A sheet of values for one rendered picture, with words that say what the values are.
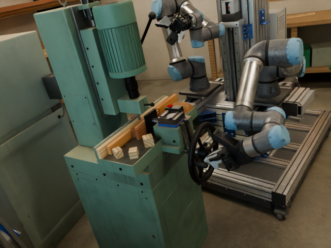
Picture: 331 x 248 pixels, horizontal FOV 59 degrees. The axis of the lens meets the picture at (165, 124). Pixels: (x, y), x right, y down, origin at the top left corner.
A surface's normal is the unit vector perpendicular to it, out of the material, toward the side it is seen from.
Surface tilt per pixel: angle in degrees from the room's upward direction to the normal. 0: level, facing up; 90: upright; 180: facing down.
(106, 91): 90
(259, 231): 0
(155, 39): 90
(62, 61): 90
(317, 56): 90
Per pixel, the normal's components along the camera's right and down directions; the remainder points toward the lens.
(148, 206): -0.51, 0.46
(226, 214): -0.18, -0.88
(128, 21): 0.73, 0.18
